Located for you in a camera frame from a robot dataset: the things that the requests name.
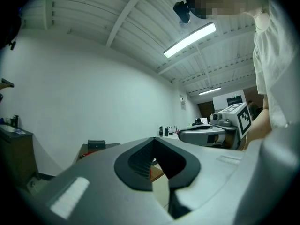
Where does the white desk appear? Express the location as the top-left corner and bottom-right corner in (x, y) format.
(156, 134), (187, 142)

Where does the person's white shirt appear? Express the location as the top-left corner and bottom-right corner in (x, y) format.
(243, 0), (300, 130)

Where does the brown wooden table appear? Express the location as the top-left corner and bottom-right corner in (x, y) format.
(75, 143), (165, 183)

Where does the long ceiling lamp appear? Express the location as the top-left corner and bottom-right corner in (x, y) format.
(198, 87), (222, 96)
(163, 22), (217, 58)

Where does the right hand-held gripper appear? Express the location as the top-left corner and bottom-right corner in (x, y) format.
(178, 102), (253, 150)

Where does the brown door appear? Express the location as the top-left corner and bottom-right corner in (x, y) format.
(197, 101), (215, 121)

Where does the person's right forearm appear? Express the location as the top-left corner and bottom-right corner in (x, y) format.
(241, 108), (272, 151)

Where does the white board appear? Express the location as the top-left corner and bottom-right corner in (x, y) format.
(212, 90), (246, 112)

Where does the black box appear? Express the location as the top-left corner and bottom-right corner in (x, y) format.
(87, 139), (106, 151)

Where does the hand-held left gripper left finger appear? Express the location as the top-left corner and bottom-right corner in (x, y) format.
(18, 136), (175, 225)

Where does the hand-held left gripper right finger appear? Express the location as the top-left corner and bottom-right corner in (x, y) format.
(155, 137), (247, 225)

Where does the black head camera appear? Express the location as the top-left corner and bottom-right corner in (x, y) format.
(173, 0), (195, 24)

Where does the person's head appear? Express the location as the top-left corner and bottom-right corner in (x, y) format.
(186, 0), (249, 20)

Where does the dark wooden cabinet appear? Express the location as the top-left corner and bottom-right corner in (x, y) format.
(0, 123), (41, 193)

